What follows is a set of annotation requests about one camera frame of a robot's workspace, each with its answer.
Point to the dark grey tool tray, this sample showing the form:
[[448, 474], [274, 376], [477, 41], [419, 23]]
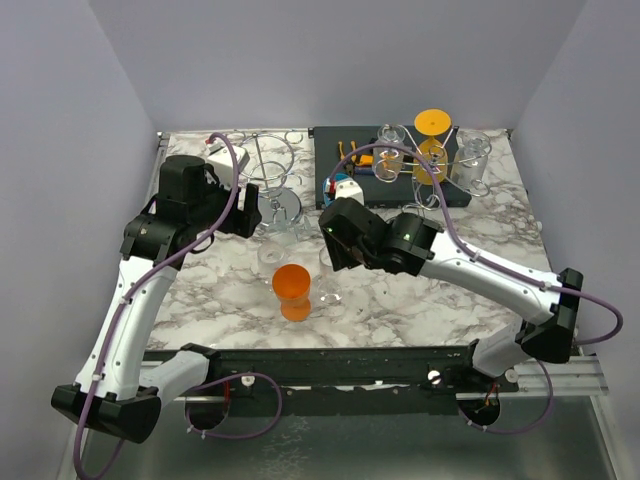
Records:
[[377, 194]]

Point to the orange plastic goblet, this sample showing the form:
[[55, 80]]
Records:
[[291, 284]]

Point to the blue plastic goblet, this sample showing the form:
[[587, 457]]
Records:
[[328, 192]]

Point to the clear stemmed glass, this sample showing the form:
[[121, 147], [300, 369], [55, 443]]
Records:
[[328, 288]]

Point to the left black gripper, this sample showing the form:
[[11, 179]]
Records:
[[243, 222]]

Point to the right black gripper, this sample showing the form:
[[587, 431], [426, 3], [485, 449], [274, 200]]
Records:
[[339, 259]]

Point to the orange utility knife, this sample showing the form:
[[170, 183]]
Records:
[[364, 160]]

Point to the clear glass with reflection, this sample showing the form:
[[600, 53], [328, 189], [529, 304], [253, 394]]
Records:
[[470, 162]]

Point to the aluminium extrusion frame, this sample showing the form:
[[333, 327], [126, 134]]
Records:
[[478, 412]]

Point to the round ring chrome glass rack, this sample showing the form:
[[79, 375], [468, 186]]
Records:
[[270, 165]]

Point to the ribbed clear wine glass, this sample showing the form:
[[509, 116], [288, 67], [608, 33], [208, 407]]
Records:
[[388, 162]]

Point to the yellow plastic goblet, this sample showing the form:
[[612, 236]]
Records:
[[434, 124]]

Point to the scroll arm chrome glass rack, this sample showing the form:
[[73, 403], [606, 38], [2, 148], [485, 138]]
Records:
[[421, 177]]

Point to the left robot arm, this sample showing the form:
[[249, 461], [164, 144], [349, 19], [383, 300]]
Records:
[[111, 394]]

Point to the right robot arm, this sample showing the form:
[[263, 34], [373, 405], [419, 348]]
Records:
[[544, 301]]

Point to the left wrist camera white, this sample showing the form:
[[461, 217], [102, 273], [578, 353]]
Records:
[[220, 158]]

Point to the black front mounting rail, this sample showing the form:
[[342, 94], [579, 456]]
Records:
[[354, 381]]

